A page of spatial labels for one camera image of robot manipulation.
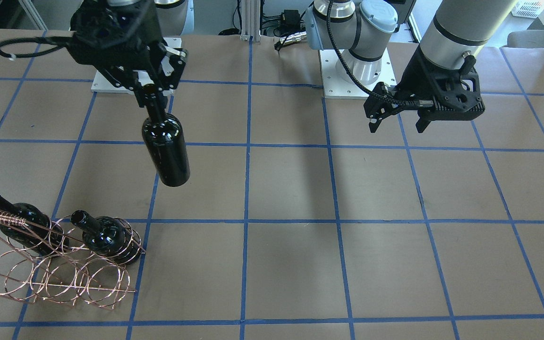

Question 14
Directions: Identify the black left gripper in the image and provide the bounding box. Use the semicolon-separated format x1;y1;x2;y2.
364;47;485;134

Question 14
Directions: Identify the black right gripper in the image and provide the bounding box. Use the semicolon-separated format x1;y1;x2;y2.
67;2;188;109

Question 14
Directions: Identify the dark glass wine bottle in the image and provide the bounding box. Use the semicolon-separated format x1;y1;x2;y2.
142;84;190;187

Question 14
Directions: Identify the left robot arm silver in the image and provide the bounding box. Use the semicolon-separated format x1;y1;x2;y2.
304;0;516;133

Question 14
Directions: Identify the dark bottle in basket near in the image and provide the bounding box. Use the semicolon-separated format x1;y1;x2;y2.
70;210;141;265

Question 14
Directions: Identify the dark bottle in basket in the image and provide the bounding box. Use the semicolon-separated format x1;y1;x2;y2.
0;190;65;255
70;210;141;265

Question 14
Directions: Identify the dark bottle in basket far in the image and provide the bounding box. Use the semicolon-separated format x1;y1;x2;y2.
0;190;65;255

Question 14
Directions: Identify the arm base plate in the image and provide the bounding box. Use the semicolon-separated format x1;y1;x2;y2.
91;37;183;94
319;50;397;99

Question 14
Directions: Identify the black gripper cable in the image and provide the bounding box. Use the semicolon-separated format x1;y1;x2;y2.
325;0;435;108

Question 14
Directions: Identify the aluminium frame post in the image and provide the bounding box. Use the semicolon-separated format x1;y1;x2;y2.
239;0;263;44

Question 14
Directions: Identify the copper wire wine basket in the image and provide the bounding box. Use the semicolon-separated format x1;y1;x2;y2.
0;220;136;310

